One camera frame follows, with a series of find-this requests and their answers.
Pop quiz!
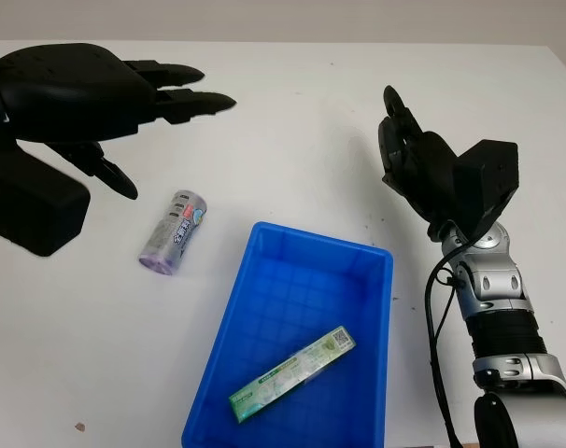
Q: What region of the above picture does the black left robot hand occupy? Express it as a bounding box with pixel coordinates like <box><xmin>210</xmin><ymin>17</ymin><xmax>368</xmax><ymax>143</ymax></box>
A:
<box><xmin>0</xmin><ymin>43</ymin><xmax>238</xmax><ymax>201</ymax></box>

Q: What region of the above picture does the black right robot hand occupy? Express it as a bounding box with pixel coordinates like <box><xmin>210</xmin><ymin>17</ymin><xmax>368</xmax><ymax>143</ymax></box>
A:
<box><xmin>377</xmin><ymin>85</ymin><xmax>481</xmax><ymax>240</ymax></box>

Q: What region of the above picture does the blue plastic tray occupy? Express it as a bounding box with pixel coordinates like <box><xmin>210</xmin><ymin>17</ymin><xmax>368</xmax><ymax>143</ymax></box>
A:
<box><xmin>180</xmin><ymin>220</ymin><xmax>395</xmax><ymax>448</ymax></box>

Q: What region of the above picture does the purple trash bag roll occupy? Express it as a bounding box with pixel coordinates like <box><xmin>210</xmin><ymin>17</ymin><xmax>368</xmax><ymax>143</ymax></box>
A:
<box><xmin>138</xmin><ymin>189</ymin><xmax>208</xmax><ymax>277</ymax></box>

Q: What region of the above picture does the long green printed box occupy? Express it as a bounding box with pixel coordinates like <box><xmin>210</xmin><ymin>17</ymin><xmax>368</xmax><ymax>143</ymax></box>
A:
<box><xmin>228</xmin><ymin>325</ymin><xmax>358</xmax><ymax>424</ymax></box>

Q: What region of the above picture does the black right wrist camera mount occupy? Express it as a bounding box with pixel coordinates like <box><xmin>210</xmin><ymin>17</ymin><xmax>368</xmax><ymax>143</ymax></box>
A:
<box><xmin>452</xmin><ymin>138</ymin><xmax>519</xmax><ymax>240</ymax></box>

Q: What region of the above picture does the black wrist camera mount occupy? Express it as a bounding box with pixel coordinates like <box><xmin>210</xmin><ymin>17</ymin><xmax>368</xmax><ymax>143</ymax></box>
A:
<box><xmin>0</xmin><ymin>138</ymin><xmax>92</xmax><ymax>258</ymax></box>
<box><xmin>452</xmin><ymin>138</ymin><xmax>519</xmax><ymax>240</ymax></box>

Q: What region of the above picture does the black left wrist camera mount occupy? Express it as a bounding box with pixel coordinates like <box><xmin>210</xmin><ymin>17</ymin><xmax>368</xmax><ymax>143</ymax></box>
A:
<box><xmin>0</xmin><ymin>138</ymin><xmax>92</xmax><ymax>258</ymax></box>

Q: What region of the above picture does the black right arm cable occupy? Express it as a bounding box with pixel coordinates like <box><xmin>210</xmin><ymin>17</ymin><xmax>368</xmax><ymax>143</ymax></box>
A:
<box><xmin>424</xmin><ymin>232</ymin><xmax>474</xmax><ymax>448</ymax></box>

